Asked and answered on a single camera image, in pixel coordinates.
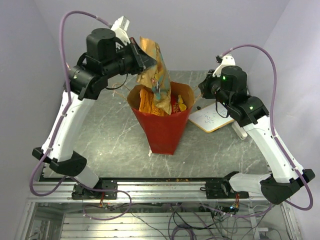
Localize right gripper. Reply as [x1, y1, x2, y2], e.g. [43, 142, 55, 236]
[199, 69, 233, 109]

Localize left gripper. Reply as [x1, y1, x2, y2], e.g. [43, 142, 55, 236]
[103, 37, 159, 79]

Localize tan kettle chip bag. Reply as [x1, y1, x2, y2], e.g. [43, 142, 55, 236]
[136, 37, 172, 116]

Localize red paper bag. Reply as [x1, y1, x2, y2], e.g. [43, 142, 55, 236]
[125, 81, 196, 155]

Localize orange honey dijon chip bag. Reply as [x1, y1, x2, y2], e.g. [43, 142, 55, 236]
[138, 88, 168, 117]

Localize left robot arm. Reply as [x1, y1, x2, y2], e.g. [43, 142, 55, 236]
[32, 28, 157, 199]

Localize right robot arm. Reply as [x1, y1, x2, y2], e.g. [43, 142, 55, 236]
[198, 65, 315, 205]

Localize red cheetos bag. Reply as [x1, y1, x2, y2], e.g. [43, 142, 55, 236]
[170, 94, 181, 114]

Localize small whiteboard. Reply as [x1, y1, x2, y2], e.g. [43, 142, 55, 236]
[188, 102, 234, 133]

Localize yellow snack packet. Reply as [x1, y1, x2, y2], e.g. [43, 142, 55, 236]
[177, 94, 187, 112]

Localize white whiteboard stand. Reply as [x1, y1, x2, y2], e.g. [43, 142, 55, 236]
[231, 121, 248, 140]

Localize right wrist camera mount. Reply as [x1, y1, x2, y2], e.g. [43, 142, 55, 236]
[213, 54, 236, 77]

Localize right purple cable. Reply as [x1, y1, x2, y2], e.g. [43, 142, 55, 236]
[219, 44, 314, 221]

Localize purple cable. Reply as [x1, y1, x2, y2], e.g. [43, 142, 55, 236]
[29, 10, 113, 197]
[219, 44, 314, 221]

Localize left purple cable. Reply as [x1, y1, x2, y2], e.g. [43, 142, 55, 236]
[29, 10, 113, 197]

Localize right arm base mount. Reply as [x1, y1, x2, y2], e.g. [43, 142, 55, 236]
[199, 178, 250, 199]

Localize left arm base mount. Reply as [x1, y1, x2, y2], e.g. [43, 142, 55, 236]
[71, 179, 118, 200]

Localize cable bundle under table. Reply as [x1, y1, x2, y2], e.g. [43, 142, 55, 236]
[82, 189, 276, 240]

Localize aluminium rail frame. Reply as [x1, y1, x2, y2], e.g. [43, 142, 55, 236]
[15, 179, 303, 240]

